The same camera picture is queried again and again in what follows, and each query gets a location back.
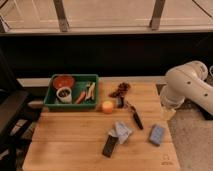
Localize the black rectangular block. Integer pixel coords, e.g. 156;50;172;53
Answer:
102;135;118;158

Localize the black chair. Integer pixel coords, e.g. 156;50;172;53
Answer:
0;49;41;171

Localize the green plastic tray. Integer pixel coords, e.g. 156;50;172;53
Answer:
44;74;99;111

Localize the blue sponge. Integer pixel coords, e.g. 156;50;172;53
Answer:
149;124;165;146

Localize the orange round fruit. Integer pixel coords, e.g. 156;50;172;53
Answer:
102;101;114;114

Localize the black handled tool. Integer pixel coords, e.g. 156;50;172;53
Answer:
127;103;143;130

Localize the small dark metal object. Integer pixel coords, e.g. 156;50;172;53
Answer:
117;97;124;108

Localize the dark red grape bunch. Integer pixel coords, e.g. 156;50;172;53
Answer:
109;82;131;98

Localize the red bowl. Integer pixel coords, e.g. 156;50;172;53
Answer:
52;75;75;89

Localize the pale corn cob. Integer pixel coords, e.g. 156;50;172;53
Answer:
85;82;95;100

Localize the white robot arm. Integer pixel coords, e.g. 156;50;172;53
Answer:
160;61;213;120

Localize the white cup with beans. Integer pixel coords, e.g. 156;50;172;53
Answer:
56;87;72;103

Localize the light blue-white towel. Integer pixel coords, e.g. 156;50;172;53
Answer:
108;121;133;144

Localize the orange carrot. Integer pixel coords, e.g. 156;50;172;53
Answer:
75;91;86;104

